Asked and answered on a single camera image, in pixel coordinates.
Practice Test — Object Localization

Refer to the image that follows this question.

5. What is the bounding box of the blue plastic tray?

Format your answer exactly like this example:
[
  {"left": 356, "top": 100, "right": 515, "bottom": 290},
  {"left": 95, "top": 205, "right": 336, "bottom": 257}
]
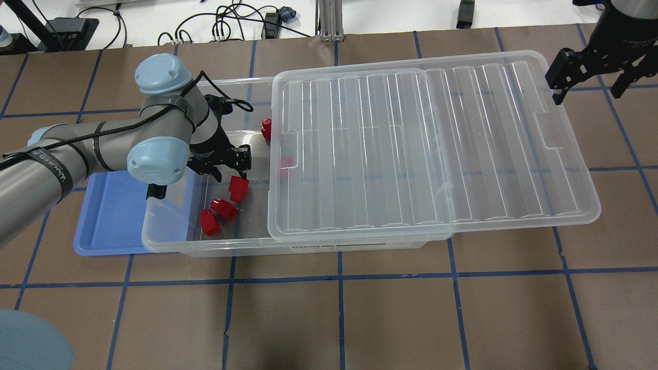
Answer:
[{"left": 73, "top": 164, "right": 201, "bottom": 256}]

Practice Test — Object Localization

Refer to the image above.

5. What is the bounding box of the black gripper near lid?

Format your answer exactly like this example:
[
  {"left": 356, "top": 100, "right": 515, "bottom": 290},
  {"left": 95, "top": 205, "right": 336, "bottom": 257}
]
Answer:
[{"left": 545, "top": 9, "right": 657, "bottom": 105}]

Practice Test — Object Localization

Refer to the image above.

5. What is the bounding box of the aluminium frame post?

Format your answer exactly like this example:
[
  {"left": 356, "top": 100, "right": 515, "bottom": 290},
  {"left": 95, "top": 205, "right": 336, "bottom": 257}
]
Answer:
[{"left": 316, "top": 0, "right": 345, "bottom": 43}]

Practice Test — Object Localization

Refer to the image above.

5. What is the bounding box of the clear plastic box lid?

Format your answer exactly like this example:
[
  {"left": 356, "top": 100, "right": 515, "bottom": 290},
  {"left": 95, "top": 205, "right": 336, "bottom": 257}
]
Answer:
[{"left": 266, "top": 50, "right": 601, "bottom": 245}]

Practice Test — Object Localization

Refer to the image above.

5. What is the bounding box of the red block in box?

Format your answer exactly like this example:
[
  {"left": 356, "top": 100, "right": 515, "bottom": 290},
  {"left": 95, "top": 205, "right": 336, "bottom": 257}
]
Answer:
[
  {"left": 279, "top": 156, "right": 294, "bottom": 182},
  {"left": 261, "top": 118, "right": 272, "bottom": 141},
  {"left": 199, "top": 209, "right": 222, "bottom": 237},
  {"left": 210, "top": 199, "right": 239, "bottom": 220}
]

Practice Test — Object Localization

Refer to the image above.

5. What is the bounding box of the black power adapter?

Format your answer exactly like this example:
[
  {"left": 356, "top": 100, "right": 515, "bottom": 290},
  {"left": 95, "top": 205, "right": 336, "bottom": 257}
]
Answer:
[{"left": 455, "top": 0, "right": 476, "bottom": 29}]

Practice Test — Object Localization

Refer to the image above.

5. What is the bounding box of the silver robot arm near lid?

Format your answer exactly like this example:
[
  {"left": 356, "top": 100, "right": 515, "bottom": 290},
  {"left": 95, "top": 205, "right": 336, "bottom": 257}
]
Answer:
[{"left": 545, "top": 1, "right": 657, "bottom": 105}]

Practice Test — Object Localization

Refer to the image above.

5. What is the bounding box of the black gripper near tray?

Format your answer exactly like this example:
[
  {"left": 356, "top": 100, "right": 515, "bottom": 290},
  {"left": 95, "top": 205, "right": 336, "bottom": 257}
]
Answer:
[{"left": 187, "top": 126, "right": 252, "bottom": 183}]

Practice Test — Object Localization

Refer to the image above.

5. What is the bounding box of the red block from tray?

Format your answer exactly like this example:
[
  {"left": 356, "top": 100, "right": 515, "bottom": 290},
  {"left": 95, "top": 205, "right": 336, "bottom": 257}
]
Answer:
[{"left": 228, "top": 176, "right": 249, "bottom": 203}]

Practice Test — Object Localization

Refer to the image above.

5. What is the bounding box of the clear plastic storage box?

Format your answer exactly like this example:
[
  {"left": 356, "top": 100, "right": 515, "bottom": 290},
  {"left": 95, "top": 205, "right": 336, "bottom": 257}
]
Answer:
[{"left": 155, "top": 77, "right": 452, "bottom": 257}]

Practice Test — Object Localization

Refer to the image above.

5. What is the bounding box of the silver robot arm near tray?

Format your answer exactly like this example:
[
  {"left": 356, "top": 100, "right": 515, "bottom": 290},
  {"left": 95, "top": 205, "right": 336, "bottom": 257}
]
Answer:
[{"left": 1, "top": 53, "right": 254, "bottom": 246}]

